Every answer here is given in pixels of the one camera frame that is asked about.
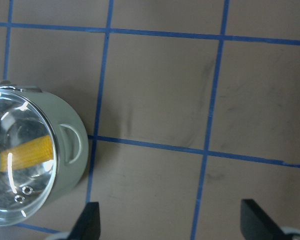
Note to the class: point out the pale green cooking pot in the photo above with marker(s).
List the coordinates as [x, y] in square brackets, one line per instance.
[69, 134]

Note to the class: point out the glass pot lid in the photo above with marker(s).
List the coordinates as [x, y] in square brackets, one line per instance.
[22, 192]

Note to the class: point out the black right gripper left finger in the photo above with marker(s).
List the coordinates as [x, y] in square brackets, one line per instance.
[88, 225]

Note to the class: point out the yellow corn cob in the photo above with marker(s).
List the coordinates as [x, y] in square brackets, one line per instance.
[29, 154]

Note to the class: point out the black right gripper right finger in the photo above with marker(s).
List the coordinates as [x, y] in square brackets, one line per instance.
[255, 224]

